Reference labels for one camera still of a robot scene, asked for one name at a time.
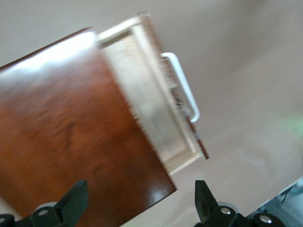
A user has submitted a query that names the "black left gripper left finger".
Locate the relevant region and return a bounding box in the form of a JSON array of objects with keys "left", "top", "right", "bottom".
[{"left": 29, "top": 180, "right": 89, "bottom": 227}]

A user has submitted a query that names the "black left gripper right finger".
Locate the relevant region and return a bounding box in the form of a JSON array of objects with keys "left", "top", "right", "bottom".
[{"left": 194, "top": 180, "right": 240, "bottom": 227}]

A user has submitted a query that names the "wooden drawer with brown front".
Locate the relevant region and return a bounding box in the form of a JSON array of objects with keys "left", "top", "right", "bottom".
[{"left": 97, "top": 13, "right": 211, "bottom": 177}]

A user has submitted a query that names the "white metal drawer handle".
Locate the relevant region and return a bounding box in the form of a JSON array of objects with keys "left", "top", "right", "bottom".
[{"left": 160, "top": 52, "right": 201, "bottom": 123}]

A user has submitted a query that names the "dark brown wooden cabinet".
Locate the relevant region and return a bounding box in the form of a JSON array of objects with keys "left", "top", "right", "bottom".
[{"left": 0, "top": 27, "right": 178, "bottom": 227}]

